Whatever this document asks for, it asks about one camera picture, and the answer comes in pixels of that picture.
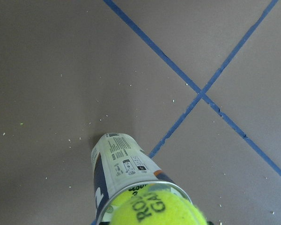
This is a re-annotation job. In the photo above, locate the yellow tennis ball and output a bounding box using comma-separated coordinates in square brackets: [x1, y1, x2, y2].
[110, 190, 207, 225]

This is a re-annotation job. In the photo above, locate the clear tennis ball can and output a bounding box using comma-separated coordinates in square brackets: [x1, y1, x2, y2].
[91, 133, 190, 225]

